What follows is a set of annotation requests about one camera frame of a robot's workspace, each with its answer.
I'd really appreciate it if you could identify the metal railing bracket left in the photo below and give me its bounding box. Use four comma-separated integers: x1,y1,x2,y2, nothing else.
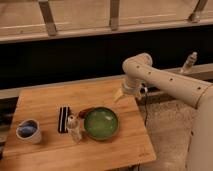
38,0,57,36

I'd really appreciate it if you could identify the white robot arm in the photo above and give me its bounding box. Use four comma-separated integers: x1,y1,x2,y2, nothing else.
114,53,213,171

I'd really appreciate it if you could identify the wooden cutting board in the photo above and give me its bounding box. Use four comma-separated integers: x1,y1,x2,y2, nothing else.
0,79,156,171

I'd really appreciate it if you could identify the black and white striped block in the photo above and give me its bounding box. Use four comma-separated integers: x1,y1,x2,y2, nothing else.
58,107,71,133

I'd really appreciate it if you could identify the metal window latch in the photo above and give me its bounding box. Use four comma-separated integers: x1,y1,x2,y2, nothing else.
180,52,197,74

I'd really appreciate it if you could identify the green ceramic bowl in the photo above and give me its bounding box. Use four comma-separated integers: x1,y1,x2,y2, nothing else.
84,107,119,141

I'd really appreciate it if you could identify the metal railing bracket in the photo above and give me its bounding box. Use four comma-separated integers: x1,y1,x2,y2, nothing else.
188,0,208,23
38,0,57,36
109,0,120,31

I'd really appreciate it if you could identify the metal railing bracket middle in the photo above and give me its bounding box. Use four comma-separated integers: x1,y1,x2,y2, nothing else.
109,0,120,31

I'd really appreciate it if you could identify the metal railing bracket right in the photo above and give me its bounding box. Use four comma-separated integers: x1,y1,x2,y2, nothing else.
188,0,208,23

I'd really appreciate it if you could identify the white and blue mug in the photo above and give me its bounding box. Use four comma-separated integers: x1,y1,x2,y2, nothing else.
16,119,42,144

